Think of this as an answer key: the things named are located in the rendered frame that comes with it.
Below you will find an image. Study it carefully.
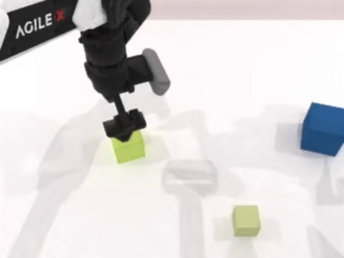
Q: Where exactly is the bright yellow-green cube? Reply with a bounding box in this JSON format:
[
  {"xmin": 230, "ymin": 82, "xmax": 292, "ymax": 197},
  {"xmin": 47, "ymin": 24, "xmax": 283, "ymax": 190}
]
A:
[{"xmin": 111, "ymin": 130, "xmax": 147, "ymax": 165}]

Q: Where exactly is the olive green cube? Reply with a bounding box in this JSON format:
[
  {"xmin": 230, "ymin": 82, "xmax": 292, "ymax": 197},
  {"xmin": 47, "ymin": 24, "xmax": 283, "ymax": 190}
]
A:
[{"xmin": 231, "ymin": 204, "xmax": 262, "ymax": 238}]

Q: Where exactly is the blue cube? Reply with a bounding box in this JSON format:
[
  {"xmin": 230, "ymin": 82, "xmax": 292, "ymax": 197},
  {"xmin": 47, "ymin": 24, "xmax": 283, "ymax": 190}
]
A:
[{"xmin": 300, "ymin": 102, "xmax": 344, "ymax": 157}]

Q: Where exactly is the grey wrist camera black mount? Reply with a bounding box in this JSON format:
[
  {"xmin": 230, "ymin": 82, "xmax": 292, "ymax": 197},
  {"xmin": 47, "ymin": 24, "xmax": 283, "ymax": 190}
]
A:
[{"xmin": 126, "ymin": 48, "xmax": 171, "ymax": 96}]

